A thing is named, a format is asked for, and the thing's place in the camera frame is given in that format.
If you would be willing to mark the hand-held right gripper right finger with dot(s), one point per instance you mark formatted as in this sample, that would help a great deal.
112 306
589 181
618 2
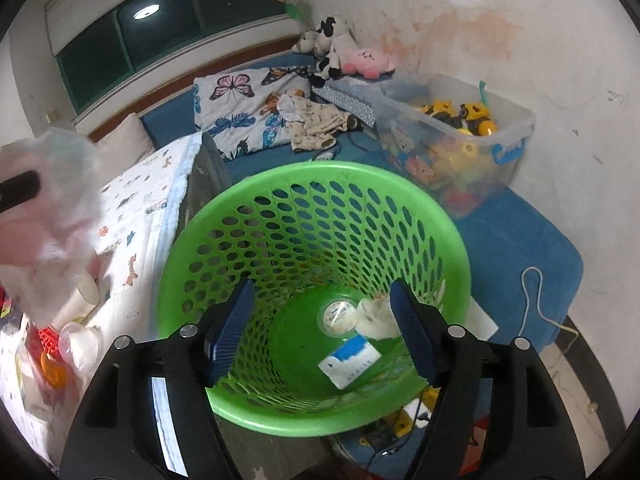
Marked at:
410 330

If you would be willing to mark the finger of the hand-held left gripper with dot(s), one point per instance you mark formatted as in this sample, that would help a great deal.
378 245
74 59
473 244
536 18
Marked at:
15 190

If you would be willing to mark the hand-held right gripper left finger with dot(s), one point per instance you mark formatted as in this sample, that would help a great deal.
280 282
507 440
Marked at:
232 330

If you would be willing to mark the translucent plastic bag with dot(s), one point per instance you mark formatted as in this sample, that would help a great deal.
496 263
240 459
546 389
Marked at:
55 200

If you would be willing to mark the green perforated plastic basket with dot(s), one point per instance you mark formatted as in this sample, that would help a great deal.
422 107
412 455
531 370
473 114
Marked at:
300 175

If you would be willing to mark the crumpled white tissue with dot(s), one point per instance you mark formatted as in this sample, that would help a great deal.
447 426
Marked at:
372 317

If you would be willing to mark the blue white packet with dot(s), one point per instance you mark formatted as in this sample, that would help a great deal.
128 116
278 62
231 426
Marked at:
350 360

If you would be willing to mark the white paper sheet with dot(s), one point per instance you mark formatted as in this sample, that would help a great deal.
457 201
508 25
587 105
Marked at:
481 321

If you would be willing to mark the round clear plastic lid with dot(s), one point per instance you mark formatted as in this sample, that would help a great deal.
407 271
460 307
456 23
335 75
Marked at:
339 316

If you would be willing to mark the yellow toy vehicle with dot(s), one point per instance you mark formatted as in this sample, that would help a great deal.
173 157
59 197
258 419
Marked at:
402 422

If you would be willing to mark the white pillow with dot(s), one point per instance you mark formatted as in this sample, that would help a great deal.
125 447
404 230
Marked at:
125 137

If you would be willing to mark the vehicle print blanket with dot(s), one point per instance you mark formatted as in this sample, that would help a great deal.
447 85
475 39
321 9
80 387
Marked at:
140 210

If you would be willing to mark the blue mattress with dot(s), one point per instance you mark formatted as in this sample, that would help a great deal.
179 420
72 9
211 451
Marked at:
500 240

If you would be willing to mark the white paper cup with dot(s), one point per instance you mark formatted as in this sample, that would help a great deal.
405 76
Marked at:
77 305

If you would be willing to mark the red plastic brush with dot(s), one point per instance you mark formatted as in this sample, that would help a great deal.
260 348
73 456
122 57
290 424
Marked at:
45 337

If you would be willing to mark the clear plastic bottle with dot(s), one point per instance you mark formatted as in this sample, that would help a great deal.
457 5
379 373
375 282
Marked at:
80 345

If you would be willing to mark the pile of colourful toys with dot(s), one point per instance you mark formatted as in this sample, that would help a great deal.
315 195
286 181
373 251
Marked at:
440 170

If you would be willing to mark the orange plastic toy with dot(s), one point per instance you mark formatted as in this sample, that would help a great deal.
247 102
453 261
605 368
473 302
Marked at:
52 372

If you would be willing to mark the dark window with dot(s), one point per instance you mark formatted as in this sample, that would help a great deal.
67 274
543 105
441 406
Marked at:
150 40

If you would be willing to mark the butterfly print pillow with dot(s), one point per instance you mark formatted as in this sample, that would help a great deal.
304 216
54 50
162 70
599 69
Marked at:
235 110

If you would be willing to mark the beige patterned garment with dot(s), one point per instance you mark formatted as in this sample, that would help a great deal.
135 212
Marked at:
310 120

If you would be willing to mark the yellow toy truck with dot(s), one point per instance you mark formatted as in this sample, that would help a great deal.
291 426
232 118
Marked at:
465 112

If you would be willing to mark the clear plastic storage bin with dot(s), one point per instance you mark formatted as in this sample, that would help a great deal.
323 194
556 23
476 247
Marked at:
505 125

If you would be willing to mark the blue white patterned cloth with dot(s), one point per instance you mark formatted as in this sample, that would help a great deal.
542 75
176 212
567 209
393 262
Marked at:
345 97

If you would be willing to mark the pink plush toy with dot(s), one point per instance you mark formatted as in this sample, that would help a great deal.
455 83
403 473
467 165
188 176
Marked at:
367 60

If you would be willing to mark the black white plush cow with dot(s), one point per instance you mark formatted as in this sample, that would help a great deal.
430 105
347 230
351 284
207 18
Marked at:
325 30
332 60

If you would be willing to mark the wall switch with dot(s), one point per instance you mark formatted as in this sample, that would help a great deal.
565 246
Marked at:
50 116

